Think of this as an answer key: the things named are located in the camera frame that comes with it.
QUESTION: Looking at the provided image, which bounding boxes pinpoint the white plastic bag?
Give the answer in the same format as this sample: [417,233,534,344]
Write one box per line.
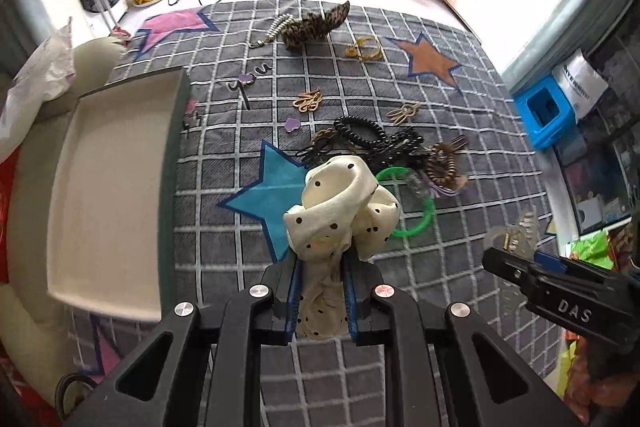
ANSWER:
[0,17,76,161]

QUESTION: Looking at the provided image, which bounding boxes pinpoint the white bead bracelet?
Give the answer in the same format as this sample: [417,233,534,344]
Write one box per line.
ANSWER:
[247,12,295,50]

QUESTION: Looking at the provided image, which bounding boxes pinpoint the green plastic bangle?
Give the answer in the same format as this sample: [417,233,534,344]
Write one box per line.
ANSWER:
[375,166,435,239]

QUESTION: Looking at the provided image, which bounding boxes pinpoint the gold hair claw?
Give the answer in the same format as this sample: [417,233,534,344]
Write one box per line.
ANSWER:
[344,35,383,62]

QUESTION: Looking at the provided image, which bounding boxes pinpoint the gold flower hair clip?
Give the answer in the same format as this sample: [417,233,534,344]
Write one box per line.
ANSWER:
[292,89,323,114]

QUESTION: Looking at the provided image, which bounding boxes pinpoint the clear plastic hair claw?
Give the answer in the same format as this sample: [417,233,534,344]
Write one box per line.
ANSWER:
[483,208,540,260]

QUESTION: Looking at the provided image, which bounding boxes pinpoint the black spiral hair tie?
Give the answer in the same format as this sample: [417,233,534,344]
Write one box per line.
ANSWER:
[332,115,391,158]

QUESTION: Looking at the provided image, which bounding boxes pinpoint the purple heart clip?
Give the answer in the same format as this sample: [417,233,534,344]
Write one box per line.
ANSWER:
[283,117,300,133]

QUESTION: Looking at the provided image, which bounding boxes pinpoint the brown spiral hair tie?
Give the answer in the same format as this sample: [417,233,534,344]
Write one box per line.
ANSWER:
[425,133,471,189]

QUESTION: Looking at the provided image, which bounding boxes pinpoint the brown braided hair tie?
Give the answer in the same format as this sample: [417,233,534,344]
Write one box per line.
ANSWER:
[295,126,346,166]

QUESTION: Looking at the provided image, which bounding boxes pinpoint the black hairpin with purple charm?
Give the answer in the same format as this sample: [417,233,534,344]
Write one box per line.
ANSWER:
[226,63,272,110]

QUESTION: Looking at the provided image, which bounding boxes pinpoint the shallow beige tray box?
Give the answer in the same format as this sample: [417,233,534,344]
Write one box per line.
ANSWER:
[47,67,191,322]

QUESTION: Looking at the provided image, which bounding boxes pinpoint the leopard print scrunchie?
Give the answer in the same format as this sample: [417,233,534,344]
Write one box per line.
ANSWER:
[280,1,350,50]

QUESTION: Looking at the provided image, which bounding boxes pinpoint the gold bunny hair clip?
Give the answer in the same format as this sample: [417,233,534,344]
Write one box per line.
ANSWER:
[386,103,421,126]

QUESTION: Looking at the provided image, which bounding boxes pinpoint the blue plastic stool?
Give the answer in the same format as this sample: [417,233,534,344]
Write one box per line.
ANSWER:
[514,75,576,150]

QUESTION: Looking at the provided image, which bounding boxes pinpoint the small black hairpins with pink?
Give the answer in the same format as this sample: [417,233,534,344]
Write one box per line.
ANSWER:
[182,98,203,135]

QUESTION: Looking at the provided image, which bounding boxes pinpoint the cream polka dot scrunchie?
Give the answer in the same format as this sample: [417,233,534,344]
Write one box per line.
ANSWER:
[283,155,400,340]

